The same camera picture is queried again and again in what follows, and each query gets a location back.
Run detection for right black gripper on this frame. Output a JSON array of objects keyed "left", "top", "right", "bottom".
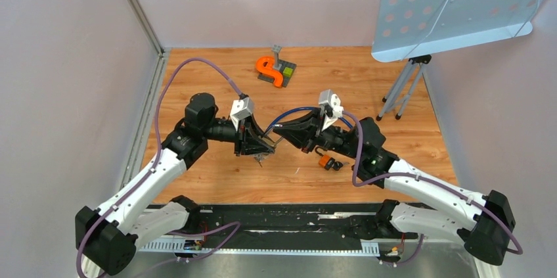
[{"left": 271, "top": 111, "right": 360, "bottom": 162}]

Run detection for black key bunch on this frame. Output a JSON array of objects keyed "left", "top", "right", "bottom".
[{"left": 332, "top": 161, "right": 350, "bottom": 171}]

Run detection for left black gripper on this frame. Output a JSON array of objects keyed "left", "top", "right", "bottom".
[{"left": 201, "top": 110, "right": 275, "bottom": 155}]

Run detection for perforated metal music stand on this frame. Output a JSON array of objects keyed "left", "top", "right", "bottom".
[{"left": 371, "top": 0, "right": 543, "bottom": 118}]

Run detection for orange S-shaped toy base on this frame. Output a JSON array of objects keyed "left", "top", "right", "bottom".
[{"left": 255, "top": 45, "right": 297, "bottom": 88}]

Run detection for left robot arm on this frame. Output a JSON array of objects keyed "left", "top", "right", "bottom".
[{"left": 75, "top": 93, "right": 275, "bottom": 277}]

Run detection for blue cable lock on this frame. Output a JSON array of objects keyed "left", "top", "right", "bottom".
[{"left": 265, "top": 106, "right": 357, "bottom": 157}]

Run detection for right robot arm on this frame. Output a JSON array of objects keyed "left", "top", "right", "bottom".
[{"left": 269, "top": 108, "right": 523, "bottom": 266}]

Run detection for large brass padlock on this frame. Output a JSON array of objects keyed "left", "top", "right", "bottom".
[{"left": 262, "top": 136, "right": 283, "bottom": 149}]

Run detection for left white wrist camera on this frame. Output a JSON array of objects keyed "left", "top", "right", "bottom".
[{"left": 229, "top": 96, "right": 255, "bottom": 131}]

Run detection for orange small padlock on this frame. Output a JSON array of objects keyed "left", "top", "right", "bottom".
[{"left": 315, "top": 147, "right": 336, "bottom": 170}]

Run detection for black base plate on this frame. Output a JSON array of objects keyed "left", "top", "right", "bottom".
[{"left": 141, "top": 200, "right": 464, "bottom": 257}]

